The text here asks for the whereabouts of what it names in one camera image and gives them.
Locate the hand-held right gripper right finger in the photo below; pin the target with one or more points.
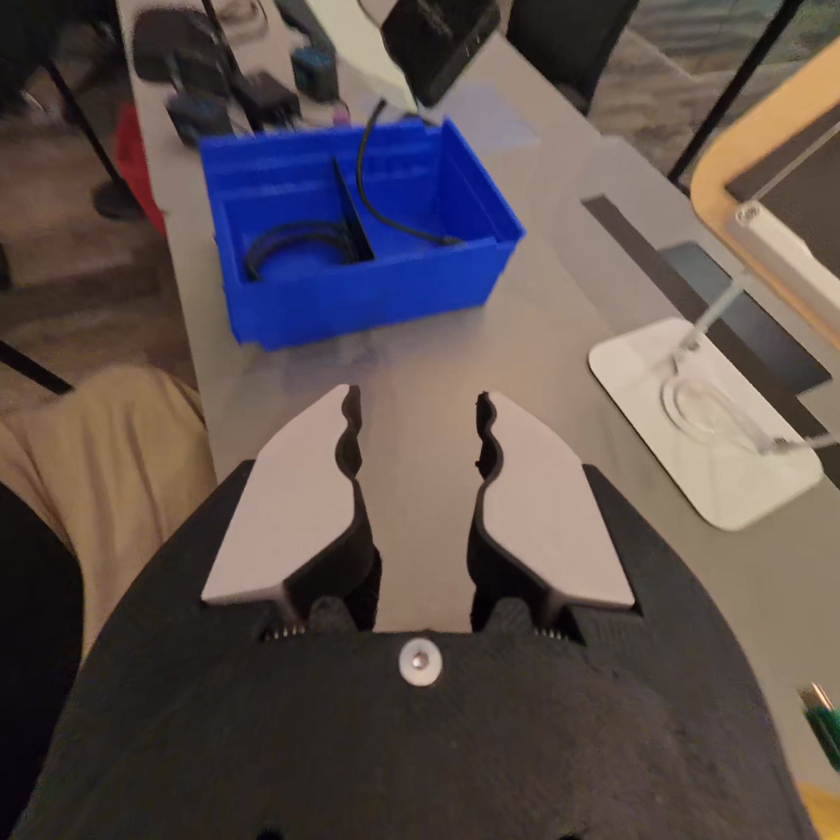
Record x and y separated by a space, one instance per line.
551 512

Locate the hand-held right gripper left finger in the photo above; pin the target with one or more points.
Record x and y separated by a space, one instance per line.
289 512

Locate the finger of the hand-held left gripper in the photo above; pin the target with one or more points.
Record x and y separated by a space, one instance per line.
361 46

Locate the blue plastic bin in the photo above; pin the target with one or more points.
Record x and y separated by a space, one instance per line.
367 295

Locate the blue and black box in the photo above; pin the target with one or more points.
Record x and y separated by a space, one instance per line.
316 72

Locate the black power adapter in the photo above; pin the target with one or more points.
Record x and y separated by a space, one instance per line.
266 98

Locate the black bin divider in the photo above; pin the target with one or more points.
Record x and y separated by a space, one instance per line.
351 216

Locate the small black box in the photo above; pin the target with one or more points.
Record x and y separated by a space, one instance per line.
200 118

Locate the person's tan trouser leg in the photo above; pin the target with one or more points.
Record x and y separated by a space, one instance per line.
111 459

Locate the black office chair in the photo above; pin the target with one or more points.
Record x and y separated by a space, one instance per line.
568 46

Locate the red container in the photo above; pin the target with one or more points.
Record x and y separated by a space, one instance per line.
134 164

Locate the black floor stand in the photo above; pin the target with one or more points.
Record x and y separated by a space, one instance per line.
85 124

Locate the black metal pole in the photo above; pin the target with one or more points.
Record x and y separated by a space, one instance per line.
735 98

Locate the wooden-edged grey chair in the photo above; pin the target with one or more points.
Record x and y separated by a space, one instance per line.
745 124

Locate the yellow object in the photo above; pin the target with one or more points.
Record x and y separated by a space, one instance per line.
823 810

